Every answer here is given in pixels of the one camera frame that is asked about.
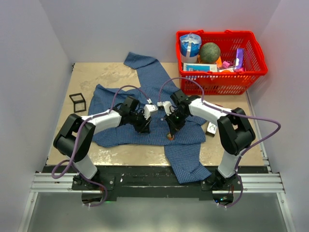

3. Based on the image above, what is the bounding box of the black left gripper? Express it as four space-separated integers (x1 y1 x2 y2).
128 109 152 134

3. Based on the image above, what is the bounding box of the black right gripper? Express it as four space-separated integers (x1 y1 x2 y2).
164 110 189 135

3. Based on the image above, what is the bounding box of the blue plaid shirt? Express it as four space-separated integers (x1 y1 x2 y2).
88 53 211 184

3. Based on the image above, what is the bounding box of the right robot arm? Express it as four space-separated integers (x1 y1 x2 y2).
157 90 255 190

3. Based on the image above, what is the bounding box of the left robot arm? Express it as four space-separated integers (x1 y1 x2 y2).
53 96 157 189

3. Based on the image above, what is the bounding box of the white chocolate bar box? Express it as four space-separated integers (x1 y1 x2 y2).
205 122 217 137

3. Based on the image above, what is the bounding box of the blue white razor box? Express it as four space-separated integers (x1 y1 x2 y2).
183 63 218 73

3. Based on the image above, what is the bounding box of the red plastic basket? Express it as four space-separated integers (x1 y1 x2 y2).
176 30 268 95

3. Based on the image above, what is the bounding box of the orange package in basket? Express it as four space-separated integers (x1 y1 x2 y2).
216 57 222 68

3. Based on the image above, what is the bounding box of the pink small package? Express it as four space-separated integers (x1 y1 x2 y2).
222 61 233 69

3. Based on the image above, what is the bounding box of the green round melon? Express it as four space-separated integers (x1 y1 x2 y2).
199 43 221 64

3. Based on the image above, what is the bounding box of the blue white wrapped roll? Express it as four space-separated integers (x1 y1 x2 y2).
180 33 202 63

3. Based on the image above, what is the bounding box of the purple snack package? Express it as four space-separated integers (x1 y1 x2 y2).
234 48 245 72

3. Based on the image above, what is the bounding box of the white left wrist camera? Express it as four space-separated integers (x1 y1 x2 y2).
143 99 158 120

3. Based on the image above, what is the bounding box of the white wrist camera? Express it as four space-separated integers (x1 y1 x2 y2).
157 101 173 116
143 99 158 120

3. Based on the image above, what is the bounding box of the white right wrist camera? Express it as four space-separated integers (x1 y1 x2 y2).
157 101 173 116

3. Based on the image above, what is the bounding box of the black wire frame stand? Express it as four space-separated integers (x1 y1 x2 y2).
69 92 86 113

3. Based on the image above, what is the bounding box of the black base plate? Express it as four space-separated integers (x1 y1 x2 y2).
43 165 270 203

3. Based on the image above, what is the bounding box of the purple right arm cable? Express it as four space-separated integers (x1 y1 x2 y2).
158 77 282 208

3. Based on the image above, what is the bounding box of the aluminium frame rail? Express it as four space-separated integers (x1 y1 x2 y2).
18 169 296 232

